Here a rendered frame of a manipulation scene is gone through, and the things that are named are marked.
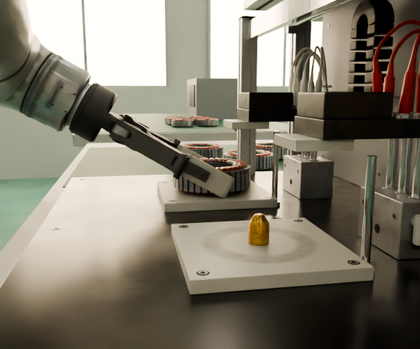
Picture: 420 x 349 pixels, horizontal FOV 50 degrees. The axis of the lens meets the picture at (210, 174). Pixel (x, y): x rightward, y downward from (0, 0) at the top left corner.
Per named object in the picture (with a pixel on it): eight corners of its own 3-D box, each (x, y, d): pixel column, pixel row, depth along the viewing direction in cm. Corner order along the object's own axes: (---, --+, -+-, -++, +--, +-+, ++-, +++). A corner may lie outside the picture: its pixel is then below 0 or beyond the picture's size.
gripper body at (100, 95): (70, 127, 65) (128, 157, 67) (62, 132, 57) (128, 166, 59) (94, 80, 64) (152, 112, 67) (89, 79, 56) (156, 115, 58)
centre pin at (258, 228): (251, 246, 41) (251, 217, 41) (245, 239, 43) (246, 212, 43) (272, 245, 42) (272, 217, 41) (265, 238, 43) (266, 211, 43)
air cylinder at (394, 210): (397, 260, 41) (401, 201, 40) (356, 235, 48) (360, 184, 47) (447, 257, 42) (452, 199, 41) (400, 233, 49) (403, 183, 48)
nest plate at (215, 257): (189, 295, 34) (189, 279, 34) (171, 235, 49) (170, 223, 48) (373, 280, 37) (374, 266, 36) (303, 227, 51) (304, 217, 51)
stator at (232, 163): (177, 198, 59) (177, 169, 59) (169, 181, 70) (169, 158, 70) (260, 194, 61) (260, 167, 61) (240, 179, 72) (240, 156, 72)
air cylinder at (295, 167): (299, 199, 64) (300, 161, 63) (281, 188, 72) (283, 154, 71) (333, 198, 65) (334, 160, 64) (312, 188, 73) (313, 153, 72)
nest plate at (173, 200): (164, 212, 57) (164, 203, 57) (156, 188, 72) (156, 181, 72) (277, 207, 60) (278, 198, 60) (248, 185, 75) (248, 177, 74)
